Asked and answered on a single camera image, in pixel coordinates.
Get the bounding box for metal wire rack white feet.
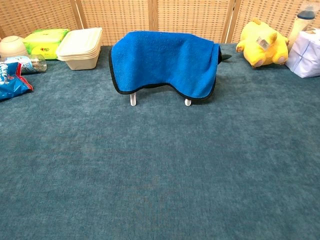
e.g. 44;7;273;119
129;91;192;107

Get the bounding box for wooden rattan folding screen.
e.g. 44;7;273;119
0;0;320;47

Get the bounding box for baby bottle with blue cap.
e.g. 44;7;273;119
287;2;316;51

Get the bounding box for clear bottle with blue label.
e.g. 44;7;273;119
4;54;48;75

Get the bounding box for pale lavender wrapped box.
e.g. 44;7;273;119
284;27;320;79

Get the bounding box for beige upturned bowl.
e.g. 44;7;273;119
0;35;29;61

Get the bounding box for blue snack bag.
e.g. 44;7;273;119
0;61;34;102

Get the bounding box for beige lidded food container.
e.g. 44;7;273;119
55;27;104;71

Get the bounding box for green tissue pack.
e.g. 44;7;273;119
22;28;71;61

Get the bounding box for yellow plush toy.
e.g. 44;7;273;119
235;17;290;69

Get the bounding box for teal tablecloth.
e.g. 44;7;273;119
0;42;320;240

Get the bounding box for blue microfiber towel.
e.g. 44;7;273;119
108;30;223;99

